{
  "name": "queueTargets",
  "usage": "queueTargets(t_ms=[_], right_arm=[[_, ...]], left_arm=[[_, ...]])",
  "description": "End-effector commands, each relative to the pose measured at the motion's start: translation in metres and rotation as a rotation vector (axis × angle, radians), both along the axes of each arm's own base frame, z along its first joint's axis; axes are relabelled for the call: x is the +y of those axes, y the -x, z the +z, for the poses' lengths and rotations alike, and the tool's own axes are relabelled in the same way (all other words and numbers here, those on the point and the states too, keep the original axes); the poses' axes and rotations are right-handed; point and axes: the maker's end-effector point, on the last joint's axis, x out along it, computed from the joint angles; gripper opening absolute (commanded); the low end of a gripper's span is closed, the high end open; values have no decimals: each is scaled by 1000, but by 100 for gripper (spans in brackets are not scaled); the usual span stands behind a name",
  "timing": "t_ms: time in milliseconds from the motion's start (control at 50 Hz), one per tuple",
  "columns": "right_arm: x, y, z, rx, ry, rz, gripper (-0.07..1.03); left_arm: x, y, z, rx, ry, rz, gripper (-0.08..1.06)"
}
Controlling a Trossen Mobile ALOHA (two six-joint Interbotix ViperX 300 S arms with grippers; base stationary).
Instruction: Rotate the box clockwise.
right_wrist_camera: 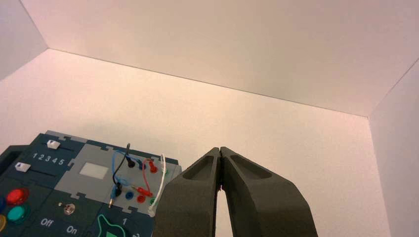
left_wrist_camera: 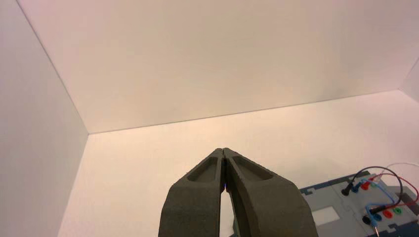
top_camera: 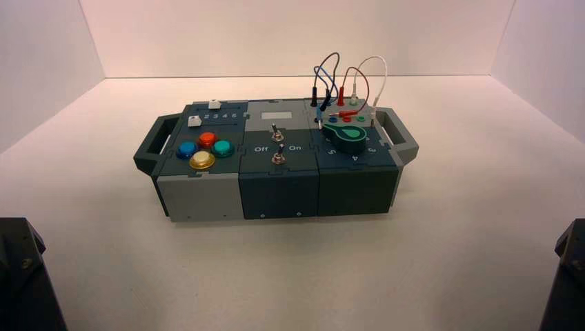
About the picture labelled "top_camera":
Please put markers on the grey and teal task box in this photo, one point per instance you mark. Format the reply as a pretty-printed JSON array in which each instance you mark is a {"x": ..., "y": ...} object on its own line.
[{"x": 279, "y": 192}]

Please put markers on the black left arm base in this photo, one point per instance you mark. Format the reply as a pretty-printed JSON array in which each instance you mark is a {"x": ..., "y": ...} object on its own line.
[{"x": 23, "y": 283}]

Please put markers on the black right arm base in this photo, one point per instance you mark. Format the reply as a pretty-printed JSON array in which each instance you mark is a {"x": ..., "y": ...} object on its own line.
[{"x": 566, "y": 283}]

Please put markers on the grey display screen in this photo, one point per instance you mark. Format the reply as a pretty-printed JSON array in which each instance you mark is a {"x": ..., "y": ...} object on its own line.
[{"x": 275, "y": 115}]

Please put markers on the green rotary knob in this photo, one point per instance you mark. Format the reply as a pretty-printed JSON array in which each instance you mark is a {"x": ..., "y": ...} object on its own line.
[{"x": 348, "y": 139}]

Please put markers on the teal push button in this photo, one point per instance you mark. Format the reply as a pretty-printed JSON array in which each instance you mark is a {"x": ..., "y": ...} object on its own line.
[{"x": 222, "y": 148}]

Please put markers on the orange push button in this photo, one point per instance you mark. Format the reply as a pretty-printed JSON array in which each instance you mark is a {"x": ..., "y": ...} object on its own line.
[{"x": 207, "y": 139}]

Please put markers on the yellow push button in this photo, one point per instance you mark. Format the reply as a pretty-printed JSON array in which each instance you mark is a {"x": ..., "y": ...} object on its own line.
[{"x": 202, "y": 160}]

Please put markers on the white slider knob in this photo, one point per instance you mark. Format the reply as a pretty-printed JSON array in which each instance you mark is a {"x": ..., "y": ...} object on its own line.
[
  {"x": 195, "y": 121},
  {"x": 214, "y": 104}
]

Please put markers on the blue push button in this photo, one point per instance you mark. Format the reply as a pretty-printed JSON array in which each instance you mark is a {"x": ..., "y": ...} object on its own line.
[{"x": 187, "y": 150}]

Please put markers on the metal toggle switch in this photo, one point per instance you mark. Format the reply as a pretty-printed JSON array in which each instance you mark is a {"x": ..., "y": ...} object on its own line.
[
  {"x": 275, "y": 133},
  {"x": 277, "y": 156}
]

